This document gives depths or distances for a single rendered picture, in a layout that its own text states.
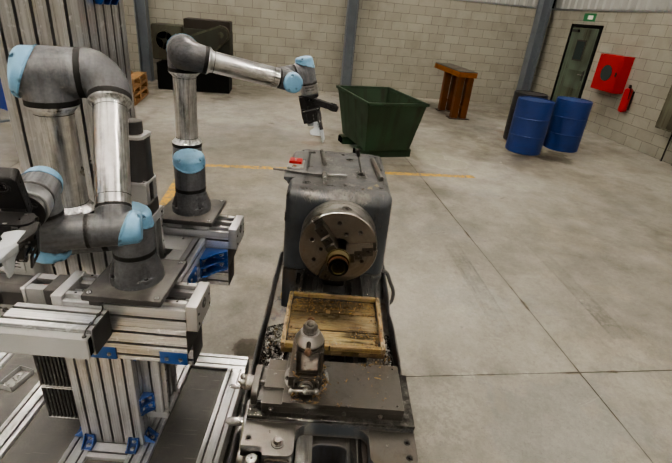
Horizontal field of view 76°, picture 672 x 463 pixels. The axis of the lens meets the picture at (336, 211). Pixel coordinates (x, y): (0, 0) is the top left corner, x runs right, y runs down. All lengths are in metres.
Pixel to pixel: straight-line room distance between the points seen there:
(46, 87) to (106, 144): 0.19
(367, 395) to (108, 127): 0.96
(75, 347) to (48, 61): 0.74
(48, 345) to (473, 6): 11.81
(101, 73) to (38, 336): 0.73
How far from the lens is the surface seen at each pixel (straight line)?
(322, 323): 1.66
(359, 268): 1.78
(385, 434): 1.34
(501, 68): 12.90
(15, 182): 0.84
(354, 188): 1.86
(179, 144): 1.84
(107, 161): 1.09
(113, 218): 1.04
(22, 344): 1.50
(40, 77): 1.20
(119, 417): 2.12
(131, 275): 1.37
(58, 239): 1.05
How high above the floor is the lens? 1.94
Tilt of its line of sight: 25 degrees down
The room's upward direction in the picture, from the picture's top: 5 degrees clockwise
